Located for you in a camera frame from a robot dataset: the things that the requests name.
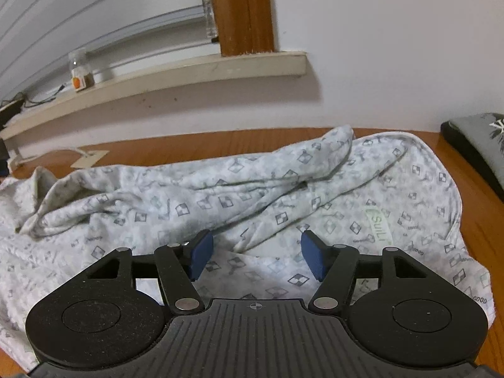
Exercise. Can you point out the wooden window frame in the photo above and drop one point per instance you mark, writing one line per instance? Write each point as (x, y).
(246, 12)

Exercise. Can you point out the black folded garment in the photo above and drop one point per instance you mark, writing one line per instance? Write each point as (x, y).
(464, 145)

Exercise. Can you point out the beige window sill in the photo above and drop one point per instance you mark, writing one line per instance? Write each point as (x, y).
(157, 82)

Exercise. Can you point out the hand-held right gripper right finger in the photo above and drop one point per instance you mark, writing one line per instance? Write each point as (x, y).
(313, 254)

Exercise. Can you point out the grey printed shirt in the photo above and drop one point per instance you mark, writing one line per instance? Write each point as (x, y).
(486, 138)

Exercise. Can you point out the white patterned pajama shirt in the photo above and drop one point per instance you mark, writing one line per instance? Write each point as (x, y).
(236, 193)

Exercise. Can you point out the glass jar with orange label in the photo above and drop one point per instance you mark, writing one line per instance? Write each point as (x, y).
(80, 71)

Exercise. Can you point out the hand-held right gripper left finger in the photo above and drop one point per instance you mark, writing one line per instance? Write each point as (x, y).
(201, 254)

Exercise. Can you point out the grey window blind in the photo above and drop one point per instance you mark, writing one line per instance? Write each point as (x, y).
(98, 15)

